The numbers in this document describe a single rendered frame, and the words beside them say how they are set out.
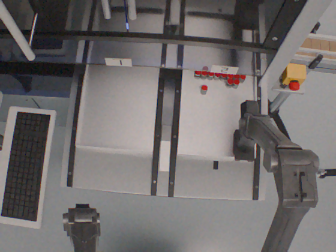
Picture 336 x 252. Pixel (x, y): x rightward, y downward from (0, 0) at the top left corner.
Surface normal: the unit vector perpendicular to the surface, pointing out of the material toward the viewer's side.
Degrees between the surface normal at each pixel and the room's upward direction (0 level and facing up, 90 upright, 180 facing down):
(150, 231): 0
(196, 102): 0
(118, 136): 0
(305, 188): 16
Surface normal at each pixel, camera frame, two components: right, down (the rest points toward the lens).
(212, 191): 0.04, -0.25
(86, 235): 0.11, -0.82
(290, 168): 0.07, -0.52
